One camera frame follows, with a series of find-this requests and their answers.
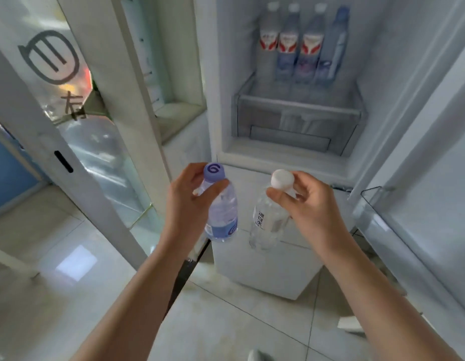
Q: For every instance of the person's white shoe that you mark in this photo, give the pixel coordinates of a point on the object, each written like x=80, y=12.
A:
x=259, y=356

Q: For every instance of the person's right hand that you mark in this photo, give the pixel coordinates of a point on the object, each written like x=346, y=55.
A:
x=319, y=218

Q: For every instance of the person's right forearm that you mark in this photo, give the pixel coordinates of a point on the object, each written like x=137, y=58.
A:
x=383, y=304

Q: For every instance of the white refrigerator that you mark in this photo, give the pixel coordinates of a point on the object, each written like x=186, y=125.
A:
x=405, y=109

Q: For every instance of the red label water bottle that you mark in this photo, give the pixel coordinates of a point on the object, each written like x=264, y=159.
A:
x=311, y=45
x=288, y=45
x=269, y=41

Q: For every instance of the white sliding glass door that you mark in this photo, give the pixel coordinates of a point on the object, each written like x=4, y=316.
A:
x=104, y=71

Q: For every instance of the white label water bottle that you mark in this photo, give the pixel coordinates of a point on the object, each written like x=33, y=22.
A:
x=266, y=225

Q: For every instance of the glass refrigerator shelf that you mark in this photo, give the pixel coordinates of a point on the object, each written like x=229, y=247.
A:
x=300, y=97

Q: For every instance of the purple cap water bottle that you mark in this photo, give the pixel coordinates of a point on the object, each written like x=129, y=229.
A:
x=225, y=218

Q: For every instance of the person's left forearm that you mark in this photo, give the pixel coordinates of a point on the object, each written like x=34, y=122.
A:
x=131, y=308

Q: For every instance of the person's left hand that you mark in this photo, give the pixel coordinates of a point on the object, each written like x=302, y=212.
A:
x=183, y=214

